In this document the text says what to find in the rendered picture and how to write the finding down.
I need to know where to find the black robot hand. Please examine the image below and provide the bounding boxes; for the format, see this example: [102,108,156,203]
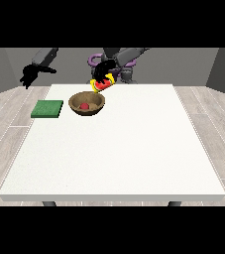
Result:
[19,63,57,90]
[93,59,119,85]

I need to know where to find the brown wooden bowl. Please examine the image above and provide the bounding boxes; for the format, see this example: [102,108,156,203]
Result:
[67,91,106,117]

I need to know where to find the green square pad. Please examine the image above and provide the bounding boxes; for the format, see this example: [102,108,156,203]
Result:
[30,99,64,119]

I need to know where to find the grey robot trunk purple rings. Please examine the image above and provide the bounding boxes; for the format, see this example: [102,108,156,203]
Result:
[86,48,139,85]

